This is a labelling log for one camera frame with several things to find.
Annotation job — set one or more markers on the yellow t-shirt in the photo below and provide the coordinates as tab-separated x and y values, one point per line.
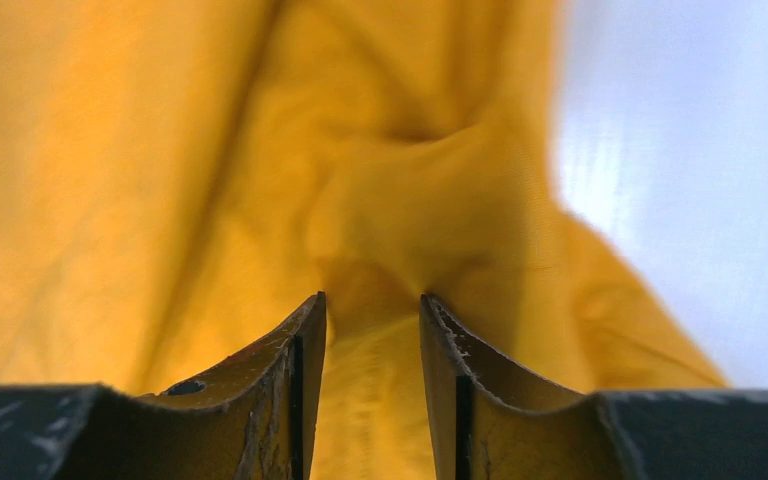
177	176

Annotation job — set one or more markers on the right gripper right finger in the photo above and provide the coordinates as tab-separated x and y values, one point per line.
492	418

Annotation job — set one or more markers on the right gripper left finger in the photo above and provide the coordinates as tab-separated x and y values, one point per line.
251	416

